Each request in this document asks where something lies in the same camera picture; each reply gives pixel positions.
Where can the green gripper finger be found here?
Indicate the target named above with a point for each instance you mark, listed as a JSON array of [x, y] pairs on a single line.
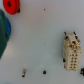
[[3, 33]]

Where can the blue gear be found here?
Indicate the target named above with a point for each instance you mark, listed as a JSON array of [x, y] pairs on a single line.
[[8, 28]]

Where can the red gear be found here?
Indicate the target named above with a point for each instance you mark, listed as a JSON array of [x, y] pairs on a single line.
[[11, 6]]

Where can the small metal screw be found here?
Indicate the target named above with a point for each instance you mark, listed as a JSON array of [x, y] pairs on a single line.
[[24, 72]]

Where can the beige multi-pin connector block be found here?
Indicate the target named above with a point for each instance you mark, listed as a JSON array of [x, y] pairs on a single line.
[[71, 52]]

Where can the black object at edge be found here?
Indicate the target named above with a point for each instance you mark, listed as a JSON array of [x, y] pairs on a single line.
[[82, 71]]

